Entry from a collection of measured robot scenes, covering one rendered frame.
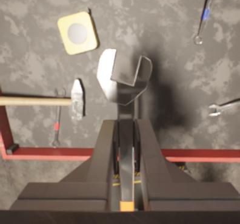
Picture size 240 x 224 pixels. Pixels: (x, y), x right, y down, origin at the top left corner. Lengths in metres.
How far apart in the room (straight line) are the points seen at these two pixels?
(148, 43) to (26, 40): 0.30
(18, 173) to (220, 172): 1.97
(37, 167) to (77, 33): 1.66
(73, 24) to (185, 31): 0.26
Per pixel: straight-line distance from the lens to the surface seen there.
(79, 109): 0.46
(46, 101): 0.47
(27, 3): 0.51
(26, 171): 2.04
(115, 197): 1.54
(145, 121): 0.15
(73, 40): 0.42
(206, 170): 1.93
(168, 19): 0.46
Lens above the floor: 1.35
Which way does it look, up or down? 71 degrees down
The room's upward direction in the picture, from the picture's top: 175 degrees counter-clockwise
